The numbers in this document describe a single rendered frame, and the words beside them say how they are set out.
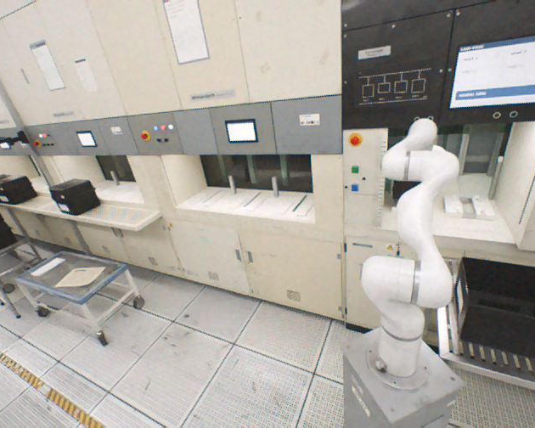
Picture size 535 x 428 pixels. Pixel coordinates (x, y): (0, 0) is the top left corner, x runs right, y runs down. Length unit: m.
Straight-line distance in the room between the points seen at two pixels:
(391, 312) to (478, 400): 1.25
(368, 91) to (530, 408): 1.79
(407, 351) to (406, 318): 0.12
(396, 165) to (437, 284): 0.40
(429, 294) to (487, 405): 1.32
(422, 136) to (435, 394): 0.81
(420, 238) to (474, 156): 1.57
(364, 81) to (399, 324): 0.98
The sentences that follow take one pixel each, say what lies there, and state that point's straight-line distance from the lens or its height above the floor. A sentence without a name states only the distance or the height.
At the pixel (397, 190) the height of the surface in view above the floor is 1.01.
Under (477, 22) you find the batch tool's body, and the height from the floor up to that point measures 1.75.
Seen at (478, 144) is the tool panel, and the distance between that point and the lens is 2.38.
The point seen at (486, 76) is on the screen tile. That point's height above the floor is 1.57.
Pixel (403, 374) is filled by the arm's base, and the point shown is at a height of 0.79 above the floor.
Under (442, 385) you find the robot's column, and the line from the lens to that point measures 1.14.
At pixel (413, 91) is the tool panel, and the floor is 1.54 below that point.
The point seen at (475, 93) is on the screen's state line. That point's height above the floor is 1.51.
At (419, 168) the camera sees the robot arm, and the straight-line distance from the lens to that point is 1.00.
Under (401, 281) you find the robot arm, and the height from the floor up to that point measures 1.16.
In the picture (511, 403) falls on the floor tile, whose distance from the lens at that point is 2.15.
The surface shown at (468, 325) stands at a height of 0.84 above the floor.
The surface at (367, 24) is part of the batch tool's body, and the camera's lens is 1.39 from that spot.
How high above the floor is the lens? 1.70
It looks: 27 degrees down
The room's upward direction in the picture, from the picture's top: 9 degrees counter-clockwise
